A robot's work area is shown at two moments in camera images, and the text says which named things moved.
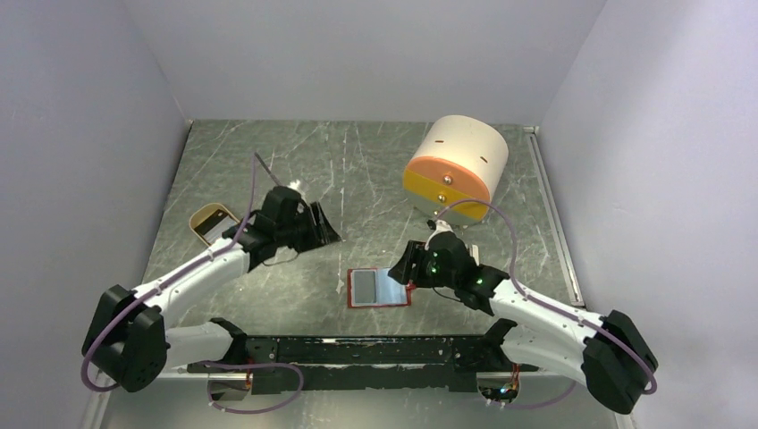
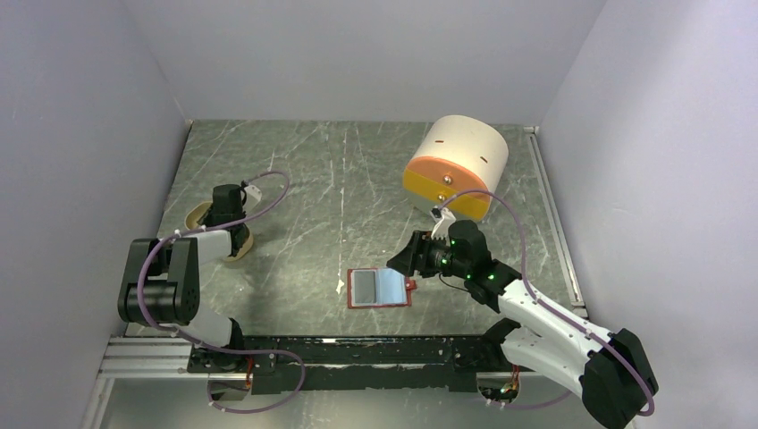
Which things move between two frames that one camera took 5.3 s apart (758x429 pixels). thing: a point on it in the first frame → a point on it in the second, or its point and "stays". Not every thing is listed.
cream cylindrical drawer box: x=459 y=158 stays
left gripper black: x=320 y=233 → x=206 y=220
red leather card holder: x=374 y=287 stays
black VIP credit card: x=365 y=286 stays
